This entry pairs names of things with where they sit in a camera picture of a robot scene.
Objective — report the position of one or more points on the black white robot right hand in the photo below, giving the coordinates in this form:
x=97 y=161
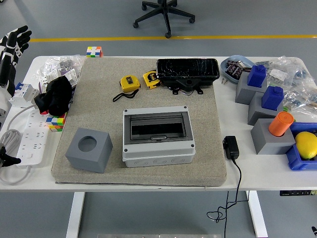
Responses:
x=314 y=231

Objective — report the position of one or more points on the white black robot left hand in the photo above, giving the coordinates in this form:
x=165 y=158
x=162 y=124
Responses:
x=8 y=69

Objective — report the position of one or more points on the grey block with round hole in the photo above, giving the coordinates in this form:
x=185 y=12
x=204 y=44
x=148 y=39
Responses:
x=96 y=158

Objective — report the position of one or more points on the smoky transparent box lid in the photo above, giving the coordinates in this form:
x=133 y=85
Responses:
x=138 y=119

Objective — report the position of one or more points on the grey electrical junction box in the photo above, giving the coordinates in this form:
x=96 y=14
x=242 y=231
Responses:
x=158 y=158

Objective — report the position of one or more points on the orange cylinder battery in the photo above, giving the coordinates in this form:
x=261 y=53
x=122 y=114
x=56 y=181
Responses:
x=281 y=124

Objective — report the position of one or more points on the white blue circuit breaker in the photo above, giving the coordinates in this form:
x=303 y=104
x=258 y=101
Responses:
x=24 y=95

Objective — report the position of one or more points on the black table control panel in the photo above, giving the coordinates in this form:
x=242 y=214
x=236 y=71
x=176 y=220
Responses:
x=294 y=193

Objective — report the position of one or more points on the clear bag of small parts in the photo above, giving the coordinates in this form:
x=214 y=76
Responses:
x=284 y=69
x=54 y=65
x=301 y=99

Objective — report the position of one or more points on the black cloth glove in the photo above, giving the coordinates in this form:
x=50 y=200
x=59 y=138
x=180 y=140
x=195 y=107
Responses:
x=55 y=96

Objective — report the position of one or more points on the white table leg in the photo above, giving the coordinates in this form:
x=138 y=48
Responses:
x=75 y=215
x=257 y=215

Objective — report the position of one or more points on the blue plastic bin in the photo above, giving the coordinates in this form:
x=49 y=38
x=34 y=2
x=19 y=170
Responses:
x=296 y=162

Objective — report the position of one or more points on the colourful puzzle cube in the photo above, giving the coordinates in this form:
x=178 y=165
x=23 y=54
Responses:
x=56 y=122

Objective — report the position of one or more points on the white power strip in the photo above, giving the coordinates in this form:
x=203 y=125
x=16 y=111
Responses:
x=32 y=138

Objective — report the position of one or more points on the yellow lemon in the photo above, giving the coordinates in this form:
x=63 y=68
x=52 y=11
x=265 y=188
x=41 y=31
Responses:
x=307 y=145

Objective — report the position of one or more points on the puzzle cube with white cross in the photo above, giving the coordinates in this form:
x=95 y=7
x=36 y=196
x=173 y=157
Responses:
x=94 y=52

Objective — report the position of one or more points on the grey block holder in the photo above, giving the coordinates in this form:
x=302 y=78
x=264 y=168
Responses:
x=244 y=93
x=270 y=145
x=257 y=114

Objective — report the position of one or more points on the black power adapter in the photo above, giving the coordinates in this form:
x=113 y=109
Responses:
x=230 y=147

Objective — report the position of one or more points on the blue block with knob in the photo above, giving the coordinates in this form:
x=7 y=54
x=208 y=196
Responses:
x=257 y=77
x=272 y=99

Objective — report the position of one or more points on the yellow tape measure black print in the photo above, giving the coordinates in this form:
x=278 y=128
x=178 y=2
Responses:
x=151 y=78

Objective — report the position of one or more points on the grey-brown mat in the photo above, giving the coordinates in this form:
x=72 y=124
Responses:
x=210 y=124

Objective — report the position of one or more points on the black office chair base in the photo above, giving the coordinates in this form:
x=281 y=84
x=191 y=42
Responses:
x=166 y=15

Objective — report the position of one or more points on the small metal clip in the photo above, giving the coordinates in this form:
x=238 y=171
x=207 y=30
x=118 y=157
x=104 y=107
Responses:
x=225 y=81

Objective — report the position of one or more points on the purple black small packet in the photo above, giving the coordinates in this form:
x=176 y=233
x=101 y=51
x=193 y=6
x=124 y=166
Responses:
x=238 y=72
x=231 y=67

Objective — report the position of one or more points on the light blue oval dish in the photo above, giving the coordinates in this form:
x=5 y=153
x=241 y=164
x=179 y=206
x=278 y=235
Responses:
x=226 y=75

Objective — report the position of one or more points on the black plastic case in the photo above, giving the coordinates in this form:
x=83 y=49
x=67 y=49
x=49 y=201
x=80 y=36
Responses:
x=188 y=68

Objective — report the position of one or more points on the silver metal connector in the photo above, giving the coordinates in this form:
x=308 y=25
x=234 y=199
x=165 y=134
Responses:
x=244 y=65

